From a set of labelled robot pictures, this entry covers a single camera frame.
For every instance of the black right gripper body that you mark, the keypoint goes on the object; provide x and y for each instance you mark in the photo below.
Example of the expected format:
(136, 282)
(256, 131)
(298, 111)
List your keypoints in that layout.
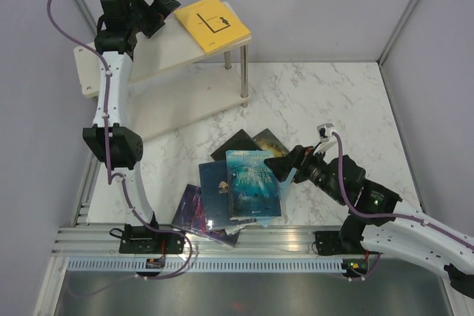
(312, 167)

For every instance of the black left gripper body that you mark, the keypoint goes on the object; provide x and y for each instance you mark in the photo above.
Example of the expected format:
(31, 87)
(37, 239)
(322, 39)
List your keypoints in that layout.
(141, 17)

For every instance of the teal ocean cover book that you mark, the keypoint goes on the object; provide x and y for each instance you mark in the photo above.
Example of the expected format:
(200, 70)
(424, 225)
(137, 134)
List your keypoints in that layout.
(252, 186)

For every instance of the yellow book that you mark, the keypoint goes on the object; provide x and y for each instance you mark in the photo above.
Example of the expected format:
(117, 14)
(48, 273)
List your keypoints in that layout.
(212, 25)

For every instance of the light blue Hemingway book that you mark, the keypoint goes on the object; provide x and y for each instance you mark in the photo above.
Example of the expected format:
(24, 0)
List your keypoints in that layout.
(275, 209)

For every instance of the dark blue Wuthering Heights book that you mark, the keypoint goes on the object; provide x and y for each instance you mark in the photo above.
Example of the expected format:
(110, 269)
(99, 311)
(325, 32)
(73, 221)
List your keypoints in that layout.
(215, 197)

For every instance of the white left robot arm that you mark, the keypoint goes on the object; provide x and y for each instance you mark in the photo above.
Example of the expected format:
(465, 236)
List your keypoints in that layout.
(109, 138)

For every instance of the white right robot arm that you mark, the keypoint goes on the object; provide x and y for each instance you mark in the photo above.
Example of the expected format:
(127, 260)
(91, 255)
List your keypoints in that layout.
(378, 220)

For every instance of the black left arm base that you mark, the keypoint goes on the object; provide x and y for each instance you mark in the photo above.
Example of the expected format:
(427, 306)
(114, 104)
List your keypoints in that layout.
(139, 240)

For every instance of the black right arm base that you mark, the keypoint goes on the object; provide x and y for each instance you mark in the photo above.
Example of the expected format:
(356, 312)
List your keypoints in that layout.
(328, 243)

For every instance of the green forest Alice book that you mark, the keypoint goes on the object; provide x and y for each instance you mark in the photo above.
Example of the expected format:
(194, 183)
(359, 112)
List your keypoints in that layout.
(269, 142)

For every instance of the black folder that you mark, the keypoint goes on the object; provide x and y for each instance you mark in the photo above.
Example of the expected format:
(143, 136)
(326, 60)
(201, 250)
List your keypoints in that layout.
(239, 141)

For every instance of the white two-tier shelf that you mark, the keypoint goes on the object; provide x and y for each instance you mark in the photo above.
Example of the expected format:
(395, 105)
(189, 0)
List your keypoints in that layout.
(170, 85)

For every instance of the purple nebula cover book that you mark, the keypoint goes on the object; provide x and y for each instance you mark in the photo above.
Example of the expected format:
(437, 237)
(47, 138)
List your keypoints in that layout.
(190, 217)

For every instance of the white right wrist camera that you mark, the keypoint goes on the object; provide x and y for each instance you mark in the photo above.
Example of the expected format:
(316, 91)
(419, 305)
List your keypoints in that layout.
(326, 139)

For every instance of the white slotted cable duct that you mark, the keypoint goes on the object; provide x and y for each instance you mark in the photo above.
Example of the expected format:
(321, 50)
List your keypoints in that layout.
(259, 265)

